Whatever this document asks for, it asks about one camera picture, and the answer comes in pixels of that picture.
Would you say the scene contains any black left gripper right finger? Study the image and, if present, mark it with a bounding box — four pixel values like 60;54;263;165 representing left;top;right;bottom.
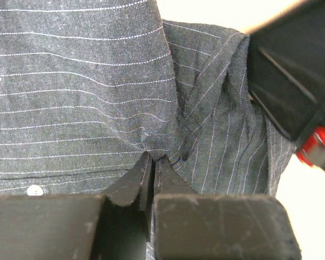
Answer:
153;157;302;259

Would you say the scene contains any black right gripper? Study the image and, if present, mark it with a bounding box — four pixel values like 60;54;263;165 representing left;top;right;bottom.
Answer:
247;1;325;171

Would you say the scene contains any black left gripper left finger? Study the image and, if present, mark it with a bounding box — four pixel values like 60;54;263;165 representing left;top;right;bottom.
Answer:
0;152;153;259

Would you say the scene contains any black pinstriped long sleeve shirt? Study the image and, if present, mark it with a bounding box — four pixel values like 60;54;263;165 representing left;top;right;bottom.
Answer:
0;1;294;259

